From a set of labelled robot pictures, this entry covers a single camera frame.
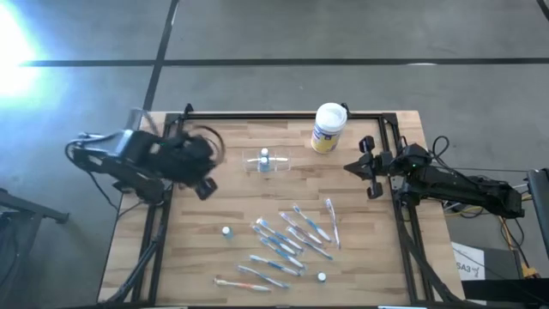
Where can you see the blue white toothbrush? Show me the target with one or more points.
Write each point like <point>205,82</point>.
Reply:
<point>311,223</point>
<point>274,240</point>
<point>263,277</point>
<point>283,253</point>
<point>276,265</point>
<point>279,234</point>
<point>309,244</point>

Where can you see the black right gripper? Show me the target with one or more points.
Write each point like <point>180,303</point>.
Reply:
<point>381,163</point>

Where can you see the black monitor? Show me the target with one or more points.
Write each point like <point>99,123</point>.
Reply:
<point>540,206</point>

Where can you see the wrapped orange white toothbrush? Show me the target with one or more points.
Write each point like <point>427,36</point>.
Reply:
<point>242,285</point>

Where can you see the yellow white disinfecting wipes canister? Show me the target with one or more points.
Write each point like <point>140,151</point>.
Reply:
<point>328,129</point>

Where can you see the white paper label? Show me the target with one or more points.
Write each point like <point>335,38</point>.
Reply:
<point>465,266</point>

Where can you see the black metal stand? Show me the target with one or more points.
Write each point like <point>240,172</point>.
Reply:
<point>43,210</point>

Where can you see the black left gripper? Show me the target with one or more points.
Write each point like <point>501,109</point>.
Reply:
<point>188,159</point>

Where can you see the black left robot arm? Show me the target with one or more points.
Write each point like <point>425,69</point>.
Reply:
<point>94,159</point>

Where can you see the black aluminium table frame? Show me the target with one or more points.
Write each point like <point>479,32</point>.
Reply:
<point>257,116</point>

